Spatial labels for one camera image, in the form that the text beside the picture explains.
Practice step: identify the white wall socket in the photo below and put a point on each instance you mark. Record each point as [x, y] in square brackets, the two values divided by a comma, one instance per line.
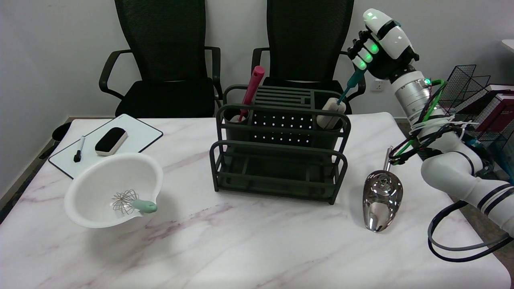
[379, 85]

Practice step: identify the white table corner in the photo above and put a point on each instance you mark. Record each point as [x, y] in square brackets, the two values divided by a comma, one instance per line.
[509, 44]

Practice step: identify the dark green kitchen storage rack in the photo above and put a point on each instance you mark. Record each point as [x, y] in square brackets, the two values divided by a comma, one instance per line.
[277, 178]

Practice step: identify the black whiteboard marker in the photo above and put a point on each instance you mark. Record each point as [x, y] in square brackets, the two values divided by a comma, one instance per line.
[79, 149]

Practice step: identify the dark maroon book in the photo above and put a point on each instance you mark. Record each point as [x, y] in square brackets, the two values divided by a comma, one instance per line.
[498, 112]

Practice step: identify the pink red long utensil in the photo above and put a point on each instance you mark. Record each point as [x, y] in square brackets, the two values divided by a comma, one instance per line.
[252, 90]

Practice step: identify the black mesh office chair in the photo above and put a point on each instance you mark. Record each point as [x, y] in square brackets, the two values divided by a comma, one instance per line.
[305, 36]
[166, 94]

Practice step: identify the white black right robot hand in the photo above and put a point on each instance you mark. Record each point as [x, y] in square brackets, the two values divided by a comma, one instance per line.
[395, 44]

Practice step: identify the shiny metal scoop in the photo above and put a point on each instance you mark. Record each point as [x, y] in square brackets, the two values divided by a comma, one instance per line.
[381, 200]

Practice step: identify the black round floor object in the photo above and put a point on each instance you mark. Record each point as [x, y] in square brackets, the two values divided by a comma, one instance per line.
[61, 131]

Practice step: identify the black white board eraser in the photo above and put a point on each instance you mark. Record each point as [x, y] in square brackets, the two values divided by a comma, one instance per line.
[111, 140]

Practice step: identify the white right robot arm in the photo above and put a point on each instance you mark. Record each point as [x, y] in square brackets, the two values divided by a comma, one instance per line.
[449, 168]

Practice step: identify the white plastic mixing bowl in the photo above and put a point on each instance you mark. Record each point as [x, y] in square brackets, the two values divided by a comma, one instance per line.
[100, 180]

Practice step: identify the small white whiteboard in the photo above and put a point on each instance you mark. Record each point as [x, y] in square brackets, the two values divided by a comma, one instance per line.
[132, 138]

